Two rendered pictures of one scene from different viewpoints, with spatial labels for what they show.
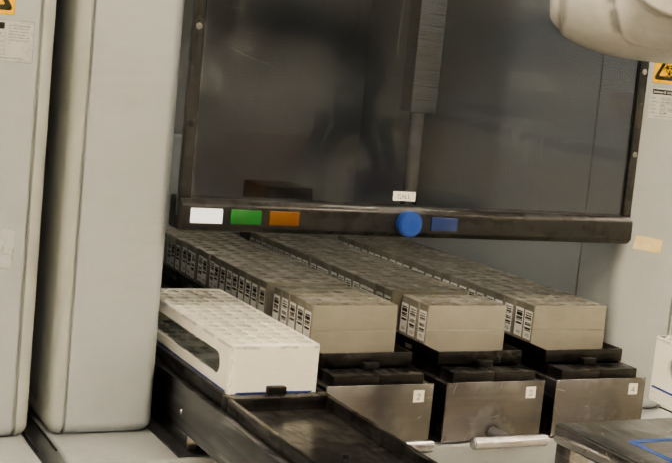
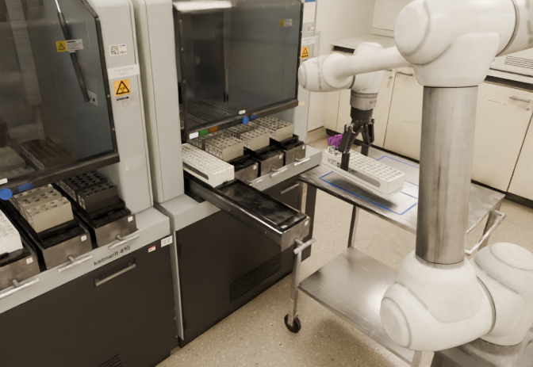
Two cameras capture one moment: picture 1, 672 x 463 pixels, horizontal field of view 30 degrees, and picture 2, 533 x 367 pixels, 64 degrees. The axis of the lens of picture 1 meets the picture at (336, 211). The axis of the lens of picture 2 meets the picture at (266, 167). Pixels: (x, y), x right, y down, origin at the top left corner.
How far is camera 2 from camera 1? 0.56 m
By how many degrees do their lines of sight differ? 27
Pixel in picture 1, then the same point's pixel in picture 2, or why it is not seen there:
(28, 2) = (134, 88)
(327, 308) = (226, 148)
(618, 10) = (321, 86)
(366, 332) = (235, 151)
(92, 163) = (159, 129)
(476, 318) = (262, 138)
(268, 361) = (222, 175)
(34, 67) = (139, 107)
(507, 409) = (275, 162)
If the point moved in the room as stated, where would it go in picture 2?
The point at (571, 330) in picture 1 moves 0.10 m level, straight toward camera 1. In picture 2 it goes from (285, 133) to (289, 142)
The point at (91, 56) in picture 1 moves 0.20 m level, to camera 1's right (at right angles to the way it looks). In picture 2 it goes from (154, 98) to (214, 94)
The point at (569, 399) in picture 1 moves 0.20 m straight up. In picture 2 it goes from (289, 154) to (292, 112)
